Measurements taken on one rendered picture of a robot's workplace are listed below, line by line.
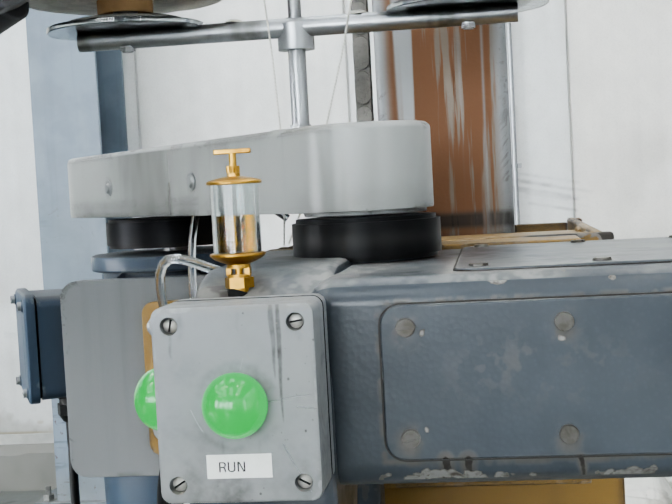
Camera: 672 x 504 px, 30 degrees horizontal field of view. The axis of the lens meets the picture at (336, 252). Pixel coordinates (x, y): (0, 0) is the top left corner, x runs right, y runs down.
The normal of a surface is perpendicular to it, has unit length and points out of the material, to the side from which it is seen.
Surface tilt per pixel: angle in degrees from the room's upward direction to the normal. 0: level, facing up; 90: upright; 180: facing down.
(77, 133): 90
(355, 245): 90
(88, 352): 90
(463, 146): 90
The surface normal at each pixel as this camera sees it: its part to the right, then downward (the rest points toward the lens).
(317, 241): -0.67, 0.07
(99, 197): -0.85, 0.07
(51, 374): 0.33, 0.04
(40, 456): -0.13, 0.06
